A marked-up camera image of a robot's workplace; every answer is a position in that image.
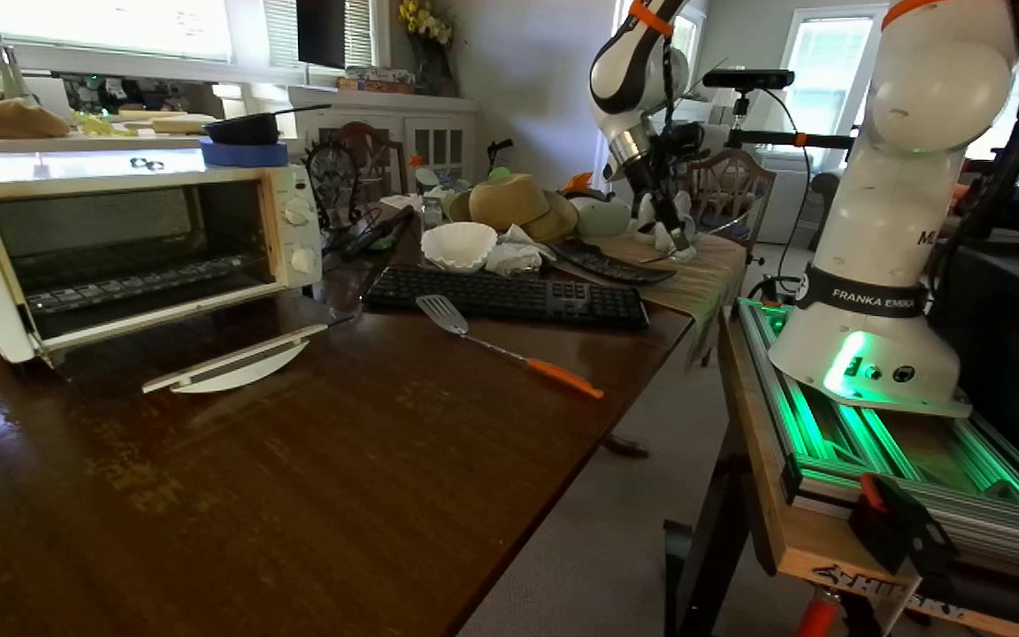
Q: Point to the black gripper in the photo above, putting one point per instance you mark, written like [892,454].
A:
[652,177]

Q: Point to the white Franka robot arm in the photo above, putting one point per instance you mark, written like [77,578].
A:
[901,177]

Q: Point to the pale white bowl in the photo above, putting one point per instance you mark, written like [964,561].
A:
[599,218]

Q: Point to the carved wooden chair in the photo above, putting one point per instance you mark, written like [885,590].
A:
[731,164]

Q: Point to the clear plastic bag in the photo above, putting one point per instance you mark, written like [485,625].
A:
[519,257]

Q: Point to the tan straw hat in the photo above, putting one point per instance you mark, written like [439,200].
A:
[513,200]

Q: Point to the black computer keyboard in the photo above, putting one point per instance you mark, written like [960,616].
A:
[512,298]

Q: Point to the white glass door cabinet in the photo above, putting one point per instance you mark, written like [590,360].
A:
[439,143]

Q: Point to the yellow flower vase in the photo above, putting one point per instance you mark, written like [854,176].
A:
[425,21]

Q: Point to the black controller box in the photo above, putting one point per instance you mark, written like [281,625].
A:
[1007,342]

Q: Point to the small black pan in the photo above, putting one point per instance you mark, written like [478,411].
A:
[247,127]

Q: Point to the white toaster oven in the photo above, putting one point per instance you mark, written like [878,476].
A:
[133,251]

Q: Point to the black camera on stand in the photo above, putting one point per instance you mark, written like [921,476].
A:
[747,80]

